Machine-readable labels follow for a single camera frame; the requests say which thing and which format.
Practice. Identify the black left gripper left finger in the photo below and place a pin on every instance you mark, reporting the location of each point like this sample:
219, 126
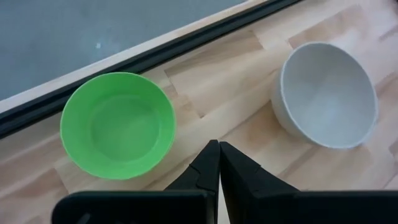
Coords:
202, 174

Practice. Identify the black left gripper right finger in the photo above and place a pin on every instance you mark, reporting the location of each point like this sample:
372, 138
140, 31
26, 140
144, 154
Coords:
242, 186

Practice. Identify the black aluminium table frame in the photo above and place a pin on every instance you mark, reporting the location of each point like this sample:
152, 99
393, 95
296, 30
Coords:
155, 59

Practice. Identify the green plastic bowl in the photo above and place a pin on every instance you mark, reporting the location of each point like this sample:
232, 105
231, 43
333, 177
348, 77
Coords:
124, 130

